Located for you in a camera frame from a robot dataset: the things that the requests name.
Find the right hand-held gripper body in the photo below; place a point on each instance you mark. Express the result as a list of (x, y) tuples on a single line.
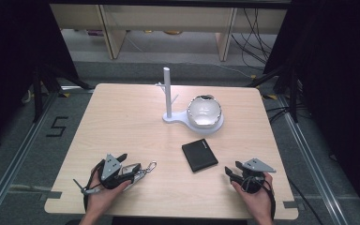
[(253, 175)]

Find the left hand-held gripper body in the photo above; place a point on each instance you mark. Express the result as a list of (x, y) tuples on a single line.
[(110, 167)]

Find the car key with silver carabiner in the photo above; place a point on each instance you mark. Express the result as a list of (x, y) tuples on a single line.
[(130, 169)]

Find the person's right hand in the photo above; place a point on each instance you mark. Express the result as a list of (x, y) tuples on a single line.
[(258, 201)]

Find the person's left hand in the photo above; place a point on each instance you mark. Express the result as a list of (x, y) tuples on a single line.
[(103, 198)]

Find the black wallet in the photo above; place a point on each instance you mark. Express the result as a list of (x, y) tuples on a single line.
[(199, 155)]

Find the white bowl with silver rim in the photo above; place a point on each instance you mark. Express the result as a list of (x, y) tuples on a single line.
[(204, 111)]

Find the white stand with round base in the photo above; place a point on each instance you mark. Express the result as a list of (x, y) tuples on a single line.
[(168, 93)]

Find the black tripod stand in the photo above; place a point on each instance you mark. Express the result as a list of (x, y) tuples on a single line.
[(39, 93), (292, 93)]

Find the black curtain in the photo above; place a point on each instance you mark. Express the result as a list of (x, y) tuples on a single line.
[(340, 78), (15, 56)]

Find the yellow round object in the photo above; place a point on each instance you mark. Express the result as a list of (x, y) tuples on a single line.
[(172, 32)]

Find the beige wooden desk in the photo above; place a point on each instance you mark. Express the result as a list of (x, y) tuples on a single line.
[(168, 18)]

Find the aluminium floor rail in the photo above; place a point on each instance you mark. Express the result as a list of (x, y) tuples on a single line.
[(15, 159), (312, 162)]

